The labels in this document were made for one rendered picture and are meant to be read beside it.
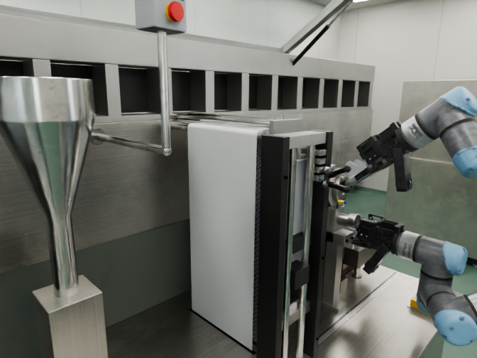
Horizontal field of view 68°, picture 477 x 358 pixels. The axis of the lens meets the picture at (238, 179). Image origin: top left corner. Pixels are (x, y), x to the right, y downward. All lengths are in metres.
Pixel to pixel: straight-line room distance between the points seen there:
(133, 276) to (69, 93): 0.61
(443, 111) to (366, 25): 5.26
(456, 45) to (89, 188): 5.19
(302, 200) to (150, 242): 0.48
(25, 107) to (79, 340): 0.39
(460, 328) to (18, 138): 0.91
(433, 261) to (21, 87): 0.94
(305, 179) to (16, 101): 0.50
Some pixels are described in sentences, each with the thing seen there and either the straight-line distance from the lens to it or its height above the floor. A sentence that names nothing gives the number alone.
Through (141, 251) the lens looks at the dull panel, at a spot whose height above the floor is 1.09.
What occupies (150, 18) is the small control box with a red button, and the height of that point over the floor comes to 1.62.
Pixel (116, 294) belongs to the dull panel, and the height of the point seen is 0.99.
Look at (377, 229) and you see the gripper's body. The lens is 1.09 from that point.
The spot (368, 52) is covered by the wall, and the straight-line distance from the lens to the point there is 6.05.
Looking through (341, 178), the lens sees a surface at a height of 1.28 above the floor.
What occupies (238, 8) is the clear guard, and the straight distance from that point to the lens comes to 1.07.
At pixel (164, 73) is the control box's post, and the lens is 0.64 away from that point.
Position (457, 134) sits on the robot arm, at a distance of 0.88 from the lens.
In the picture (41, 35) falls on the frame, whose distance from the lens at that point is 0.88.
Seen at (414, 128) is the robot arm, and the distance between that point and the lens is 0.93.
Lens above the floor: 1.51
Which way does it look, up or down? 13 degrees down
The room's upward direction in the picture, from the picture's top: 1 degrees clockwise
